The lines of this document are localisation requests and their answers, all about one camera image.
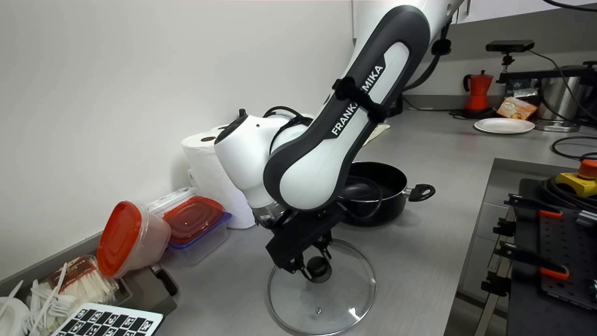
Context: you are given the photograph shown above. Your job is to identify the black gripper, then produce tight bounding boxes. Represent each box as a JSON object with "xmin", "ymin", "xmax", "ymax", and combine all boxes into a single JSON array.
[{"xmin": 266, "ymin": 203, "xmax": 346, "ymax": 279}]

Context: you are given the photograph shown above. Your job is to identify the glass lid with black knob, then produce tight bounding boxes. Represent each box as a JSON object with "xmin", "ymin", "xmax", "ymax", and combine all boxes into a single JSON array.
[{"xmin": 264, "ymin": 238, "xmax": 378, "ymax": 336}]

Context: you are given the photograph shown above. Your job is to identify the black cooking pot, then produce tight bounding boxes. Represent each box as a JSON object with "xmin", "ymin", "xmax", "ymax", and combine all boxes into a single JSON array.
[{"xmin": 335, "ymin": 160, "xmax": 438, "ymax": 229}]

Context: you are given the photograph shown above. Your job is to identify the clear container with red lid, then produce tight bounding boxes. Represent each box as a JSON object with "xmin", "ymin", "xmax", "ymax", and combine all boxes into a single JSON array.
[{"xmin": 162, "ymin": 193, "xmax": 227, "ymax": 246}]

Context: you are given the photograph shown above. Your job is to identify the clear tub with orange lid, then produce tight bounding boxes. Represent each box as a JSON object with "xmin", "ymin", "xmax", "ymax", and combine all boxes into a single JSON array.
[{"xmin": 95, "ymin": 199, "xmax": 173, "ymax": 279}]

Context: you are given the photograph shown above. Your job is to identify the red moka pot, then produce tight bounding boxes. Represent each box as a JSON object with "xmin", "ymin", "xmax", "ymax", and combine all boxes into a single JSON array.
[{"xmin": 460, "ymin": 68, "xmax": 494, "ymax": 115}]

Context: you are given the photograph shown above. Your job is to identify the stainless steel pot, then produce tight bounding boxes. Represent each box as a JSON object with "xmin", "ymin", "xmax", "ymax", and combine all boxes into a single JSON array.
[{"xmin": 537, "ymin": 72, "xmax": 589, "ymax": 123}]

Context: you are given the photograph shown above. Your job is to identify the clear container with purple rim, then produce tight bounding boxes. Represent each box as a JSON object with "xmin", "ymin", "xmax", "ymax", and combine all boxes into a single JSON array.
[{"xmin": 167, "ymin": 212, "xmax": 233, "ymax": 268}]

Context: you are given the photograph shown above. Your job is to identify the white paper towel roll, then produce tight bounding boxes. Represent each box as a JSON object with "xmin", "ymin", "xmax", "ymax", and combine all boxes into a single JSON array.
[{"xmin": 180, "ymin": 126, "xmax": 257, "ymax": 231}]

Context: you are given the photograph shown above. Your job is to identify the white dinner plate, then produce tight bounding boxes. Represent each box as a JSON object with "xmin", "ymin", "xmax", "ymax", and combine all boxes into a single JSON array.
[{"xmin": 471, "ymin": 115, "xmax": 537, "ymax": 136}]

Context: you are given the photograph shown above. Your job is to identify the grey tray with plastic cutlery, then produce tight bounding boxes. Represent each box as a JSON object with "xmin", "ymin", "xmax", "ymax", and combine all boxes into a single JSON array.
[{"xmin": 0, "ymin": 253, "xmax": 179, "ymax": 336}]

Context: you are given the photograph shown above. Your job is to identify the orange snack packet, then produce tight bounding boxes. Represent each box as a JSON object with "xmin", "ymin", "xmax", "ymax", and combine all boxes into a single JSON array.
[{"xmin": 496, "ymin": 95, "xmax": 539, "ymax": 121}]

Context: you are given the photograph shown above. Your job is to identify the yellow emergency stop button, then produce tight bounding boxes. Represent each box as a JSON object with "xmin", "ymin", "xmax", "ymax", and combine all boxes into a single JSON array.
[{"xmin": 553, "ymin": 156, "xmax": 597, "ymax": 199}]

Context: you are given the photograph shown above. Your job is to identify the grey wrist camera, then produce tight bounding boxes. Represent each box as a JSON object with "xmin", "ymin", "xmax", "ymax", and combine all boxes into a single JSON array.
[{"xmin": 255, "ymin": 203, "xmax": 289, "ymax": 231}]

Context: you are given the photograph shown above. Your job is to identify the black cable loop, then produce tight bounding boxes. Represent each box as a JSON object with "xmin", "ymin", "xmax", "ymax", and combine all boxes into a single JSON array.
[{"xmin": 548, "ymin": 134, "xmax": 597, "ymax": 162}]

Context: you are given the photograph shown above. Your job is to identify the black camera on stand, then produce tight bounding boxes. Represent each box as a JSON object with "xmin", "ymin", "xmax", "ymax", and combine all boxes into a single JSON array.
[{"xmin": 484, "ymin": 39, "xmax": 537, "ymax": 70}]

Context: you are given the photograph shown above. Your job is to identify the thin black camera cable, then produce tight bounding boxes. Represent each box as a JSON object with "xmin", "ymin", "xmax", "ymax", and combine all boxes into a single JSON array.
[{"xmin": 527, "ymin": 48, "xmax": 597, "ymax": 123}]

